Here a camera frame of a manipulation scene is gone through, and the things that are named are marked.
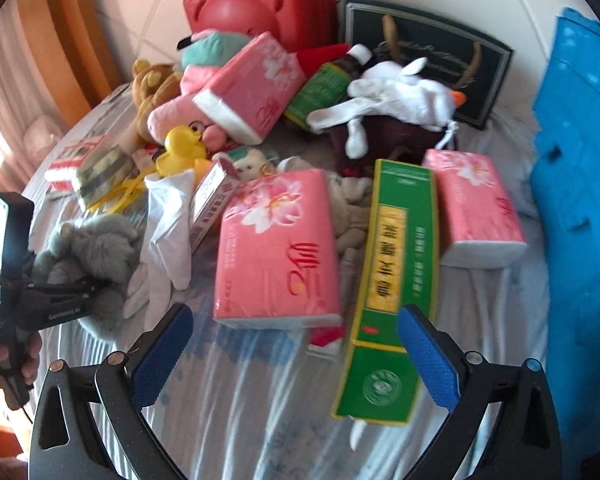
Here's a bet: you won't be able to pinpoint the camouflage pattern box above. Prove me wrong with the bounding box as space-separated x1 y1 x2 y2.
75 146 133 208

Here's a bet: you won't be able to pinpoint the yellow rubber duck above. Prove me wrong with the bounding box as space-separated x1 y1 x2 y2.
155 125 212 177

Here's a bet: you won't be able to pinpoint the person's left hand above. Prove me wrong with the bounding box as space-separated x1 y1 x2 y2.
0 332 43 413

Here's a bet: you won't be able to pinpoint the pink curtain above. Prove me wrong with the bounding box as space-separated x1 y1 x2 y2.
0 0 96 196

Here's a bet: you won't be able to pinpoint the blue plastic crate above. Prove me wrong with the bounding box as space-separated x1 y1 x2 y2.
530 7 600 456

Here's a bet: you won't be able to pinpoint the red bear-shaped case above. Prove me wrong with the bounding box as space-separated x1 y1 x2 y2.
182 0 338 53

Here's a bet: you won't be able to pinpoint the white cloth glove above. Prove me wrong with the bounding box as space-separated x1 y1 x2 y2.
125 167 198 318

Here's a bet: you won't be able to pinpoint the pink plush teal hat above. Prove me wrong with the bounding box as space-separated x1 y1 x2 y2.
147 30 241 148

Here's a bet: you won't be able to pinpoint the pink tissue pack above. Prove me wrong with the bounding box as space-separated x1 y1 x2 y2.
192 31 308 146
212 169 343 330
422 149 527 268

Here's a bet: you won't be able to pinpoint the white goose plush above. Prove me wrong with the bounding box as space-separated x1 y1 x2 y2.
306 56 468 158

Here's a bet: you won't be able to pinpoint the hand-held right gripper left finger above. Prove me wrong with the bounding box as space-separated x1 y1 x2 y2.
28 302 196 480

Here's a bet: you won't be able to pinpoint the small white bear plush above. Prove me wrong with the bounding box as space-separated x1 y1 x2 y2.
215 147 281 183

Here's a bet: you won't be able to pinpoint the black gift box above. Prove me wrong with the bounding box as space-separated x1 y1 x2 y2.
336 0 515 133

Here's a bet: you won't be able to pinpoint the pink white striped box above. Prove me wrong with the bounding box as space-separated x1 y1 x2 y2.
45 135 106 196

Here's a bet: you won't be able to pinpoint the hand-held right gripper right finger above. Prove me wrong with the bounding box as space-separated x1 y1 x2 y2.
396 304 566 480

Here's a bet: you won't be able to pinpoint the beige plush toy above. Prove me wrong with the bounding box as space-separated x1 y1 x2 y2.
327 175 373 261

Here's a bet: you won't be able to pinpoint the brown bottle green label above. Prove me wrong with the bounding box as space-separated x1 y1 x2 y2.
284 44 373 128

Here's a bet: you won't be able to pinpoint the desktop with striped cloth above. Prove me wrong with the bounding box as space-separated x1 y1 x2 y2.
20 80 553 480

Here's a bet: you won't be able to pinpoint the small red white packet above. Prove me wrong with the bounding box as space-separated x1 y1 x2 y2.
307 327 346 358

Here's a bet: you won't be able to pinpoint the long green carton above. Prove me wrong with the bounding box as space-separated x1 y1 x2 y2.
330 158 440 428

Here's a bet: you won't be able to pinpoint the yellow plastic tongs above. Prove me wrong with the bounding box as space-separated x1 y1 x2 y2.
87 172 151 211

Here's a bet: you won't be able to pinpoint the grey koala plush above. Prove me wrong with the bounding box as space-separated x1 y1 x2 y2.
32 215 143 333

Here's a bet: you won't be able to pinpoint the brown bear plush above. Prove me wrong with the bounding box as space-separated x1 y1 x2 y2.
131 59 183 146

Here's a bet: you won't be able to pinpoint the white carton red print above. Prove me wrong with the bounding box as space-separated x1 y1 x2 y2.
187 160 241 256

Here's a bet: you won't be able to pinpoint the dark maroon pouch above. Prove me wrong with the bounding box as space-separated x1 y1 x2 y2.
327 110 453 178

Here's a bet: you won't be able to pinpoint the red cloth item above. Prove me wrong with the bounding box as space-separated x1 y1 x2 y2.
297 42 353 81

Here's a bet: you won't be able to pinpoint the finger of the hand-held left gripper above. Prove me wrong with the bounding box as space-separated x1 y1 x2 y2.
27 280 103 305

